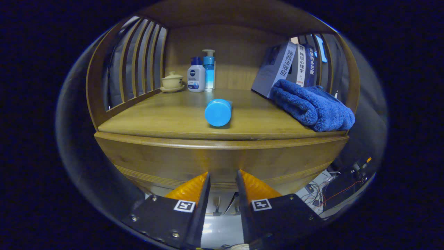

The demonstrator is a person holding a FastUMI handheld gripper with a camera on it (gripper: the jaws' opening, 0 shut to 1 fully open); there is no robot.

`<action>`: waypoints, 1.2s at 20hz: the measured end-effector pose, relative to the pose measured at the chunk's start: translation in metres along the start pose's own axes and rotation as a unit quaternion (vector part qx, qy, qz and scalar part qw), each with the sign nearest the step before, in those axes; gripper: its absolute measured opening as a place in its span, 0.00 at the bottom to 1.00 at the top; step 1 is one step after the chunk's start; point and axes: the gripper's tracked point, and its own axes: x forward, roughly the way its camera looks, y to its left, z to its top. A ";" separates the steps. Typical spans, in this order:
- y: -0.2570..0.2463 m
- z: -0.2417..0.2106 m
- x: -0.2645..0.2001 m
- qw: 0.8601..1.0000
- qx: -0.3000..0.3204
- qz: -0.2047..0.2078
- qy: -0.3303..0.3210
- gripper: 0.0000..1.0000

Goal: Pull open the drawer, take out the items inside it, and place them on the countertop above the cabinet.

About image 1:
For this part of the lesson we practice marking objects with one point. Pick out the dark blue book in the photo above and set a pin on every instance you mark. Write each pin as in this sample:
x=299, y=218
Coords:
x=311, y=64

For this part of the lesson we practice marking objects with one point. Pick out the wooden cabinet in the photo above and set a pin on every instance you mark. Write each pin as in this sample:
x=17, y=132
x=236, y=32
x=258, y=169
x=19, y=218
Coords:
x=236, y=52

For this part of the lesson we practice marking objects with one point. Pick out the black equipment case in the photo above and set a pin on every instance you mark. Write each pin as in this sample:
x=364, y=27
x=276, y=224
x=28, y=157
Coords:
x=343, y=185

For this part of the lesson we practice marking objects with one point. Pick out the blue folded towel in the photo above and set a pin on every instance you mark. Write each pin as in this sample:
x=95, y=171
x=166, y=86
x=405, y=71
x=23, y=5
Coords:
x=312, y=106

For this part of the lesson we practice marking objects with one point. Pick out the white book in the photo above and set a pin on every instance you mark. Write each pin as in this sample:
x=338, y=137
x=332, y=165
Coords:
x=301, y=66

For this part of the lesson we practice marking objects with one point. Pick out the white bottle with blue cap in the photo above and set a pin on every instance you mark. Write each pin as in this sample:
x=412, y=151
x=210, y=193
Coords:
x=196, y=76

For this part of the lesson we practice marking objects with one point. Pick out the blue and white tube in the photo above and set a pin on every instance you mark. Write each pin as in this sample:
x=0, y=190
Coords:
x=218, y=113

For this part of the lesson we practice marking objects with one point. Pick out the wooden drawer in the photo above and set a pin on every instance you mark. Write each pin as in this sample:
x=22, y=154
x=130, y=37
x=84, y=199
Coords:
x=173, y=159

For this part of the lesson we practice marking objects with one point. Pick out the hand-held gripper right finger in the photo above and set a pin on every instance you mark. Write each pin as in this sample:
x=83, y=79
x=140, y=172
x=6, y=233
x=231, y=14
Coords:
x=244, y=211

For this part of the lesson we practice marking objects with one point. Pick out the grey book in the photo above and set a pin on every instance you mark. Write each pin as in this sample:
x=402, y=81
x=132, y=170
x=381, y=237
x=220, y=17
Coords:
x=274, y=67

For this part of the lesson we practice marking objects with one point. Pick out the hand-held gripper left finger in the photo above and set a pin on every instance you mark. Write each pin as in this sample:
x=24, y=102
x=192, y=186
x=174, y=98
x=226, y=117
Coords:
x=201, y=211

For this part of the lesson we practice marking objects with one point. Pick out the wooden cabinet door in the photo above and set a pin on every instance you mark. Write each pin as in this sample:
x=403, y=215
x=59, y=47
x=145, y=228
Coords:
x=213, y=201
x=230, y=201

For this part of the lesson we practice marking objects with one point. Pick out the cream lidded teacup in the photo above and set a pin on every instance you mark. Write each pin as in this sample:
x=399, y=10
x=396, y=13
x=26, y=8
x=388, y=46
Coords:
x=172, y=82

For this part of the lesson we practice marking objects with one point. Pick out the blue pump bottle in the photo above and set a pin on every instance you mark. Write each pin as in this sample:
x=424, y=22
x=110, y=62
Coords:
x=209, y=73

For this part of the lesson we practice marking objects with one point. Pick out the wooden countertop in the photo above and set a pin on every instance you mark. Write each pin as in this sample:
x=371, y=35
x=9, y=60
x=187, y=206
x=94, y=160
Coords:
x=166, y=118

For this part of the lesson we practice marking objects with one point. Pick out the black and orange tool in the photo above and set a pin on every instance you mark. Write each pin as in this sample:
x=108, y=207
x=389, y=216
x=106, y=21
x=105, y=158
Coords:
x=360, y=166

